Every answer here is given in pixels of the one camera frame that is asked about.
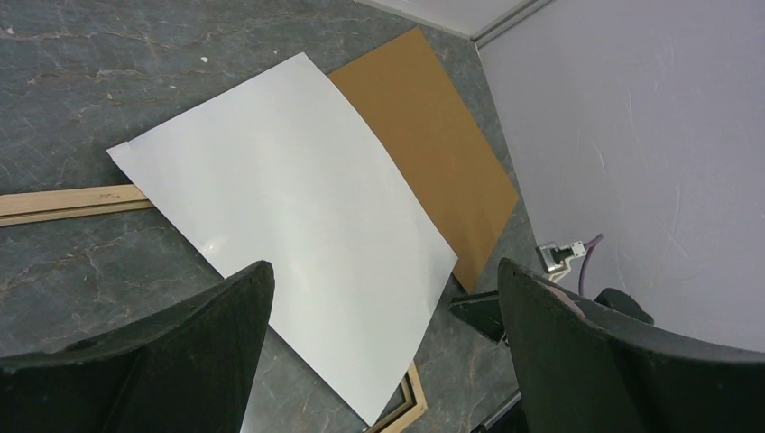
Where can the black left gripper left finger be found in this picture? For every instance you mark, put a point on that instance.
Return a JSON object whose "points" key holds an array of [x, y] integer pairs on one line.
{"points": [[187, 368]]}

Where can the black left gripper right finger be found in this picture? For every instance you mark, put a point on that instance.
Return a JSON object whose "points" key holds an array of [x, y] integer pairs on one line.
{"points": [[583, 367]]}

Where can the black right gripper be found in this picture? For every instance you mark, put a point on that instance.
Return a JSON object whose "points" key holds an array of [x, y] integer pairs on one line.
{"points": [[482, 312]]}

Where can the landscape photo print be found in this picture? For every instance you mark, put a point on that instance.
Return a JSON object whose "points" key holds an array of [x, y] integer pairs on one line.
{"points": [[282, 168]]}

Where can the brown backing board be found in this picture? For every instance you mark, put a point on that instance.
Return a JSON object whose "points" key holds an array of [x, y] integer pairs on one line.
{"points": [[404, 94]]}

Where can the wooden picture frame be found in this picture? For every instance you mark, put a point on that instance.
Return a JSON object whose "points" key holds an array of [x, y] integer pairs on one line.
{"points": [[35, 207]]}

